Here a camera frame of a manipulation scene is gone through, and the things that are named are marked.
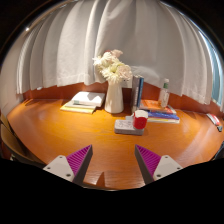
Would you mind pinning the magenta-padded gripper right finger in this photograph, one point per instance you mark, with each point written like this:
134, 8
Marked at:
149, 160

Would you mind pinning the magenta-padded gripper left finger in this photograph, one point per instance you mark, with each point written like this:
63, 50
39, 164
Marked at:
78, 161

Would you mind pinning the red and white charger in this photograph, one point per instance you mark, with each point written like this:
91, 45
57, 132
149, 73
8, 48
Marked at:
140, 120

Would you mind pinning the grey white power strip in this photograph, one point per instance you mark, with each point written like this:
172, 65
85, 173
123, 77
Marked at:
124, 127

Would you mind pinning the white flat book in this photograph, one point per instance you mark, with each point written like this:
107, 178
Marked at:
165, 121

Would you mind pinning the yellow flat book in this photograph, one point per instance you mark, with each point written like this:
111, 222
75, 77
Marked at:
75, 108

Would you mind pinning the orange flat book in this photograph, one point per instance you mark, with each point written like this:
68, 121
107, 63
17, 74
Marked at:
151, 105

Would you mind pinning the clear plastic drink bottle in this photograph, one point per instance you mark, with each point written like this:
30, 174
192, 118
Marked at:
163, 96

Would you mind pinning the blue upright book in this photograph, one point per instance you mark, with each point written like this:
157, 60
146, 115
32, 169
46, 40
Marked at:
141, 91

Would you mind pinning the white ceramic vase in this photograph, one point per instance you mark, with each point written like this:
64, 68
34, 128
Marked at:
114, 100

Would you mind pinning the dark chair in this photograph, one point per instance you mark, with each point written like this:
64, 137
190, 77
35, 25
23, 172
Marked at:
220, 151

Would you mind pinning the red and white packet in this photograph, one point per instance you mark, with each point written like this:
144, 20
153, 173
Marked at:
212, 119

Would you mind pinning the small dark object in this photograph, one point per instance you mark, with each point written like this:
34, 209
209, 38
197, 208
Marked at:
219, 128

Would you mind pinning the white and pink flowers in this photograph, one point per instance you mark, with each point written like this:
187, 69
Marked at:
111, 66

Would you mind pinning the white curtain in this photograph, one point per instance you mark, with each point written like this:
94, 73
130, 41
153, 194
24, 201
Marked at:
110, 36

